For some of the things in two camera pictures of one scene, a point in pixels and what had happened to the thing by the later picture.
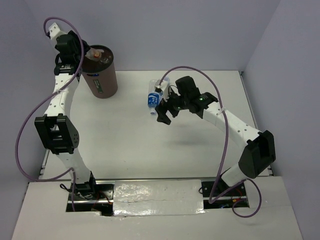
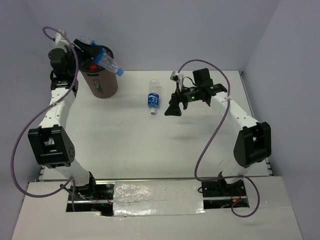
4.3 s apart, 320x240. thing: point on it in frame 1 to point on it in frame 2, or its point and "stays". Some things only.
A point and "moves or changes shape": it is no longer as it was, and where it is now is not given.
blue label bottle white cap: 153,97 stays
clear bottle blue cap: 167,79 to 102,58
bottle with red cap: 94,54 moves or changes shape
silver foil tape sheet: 158,197 stays
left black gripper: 86,47 stays
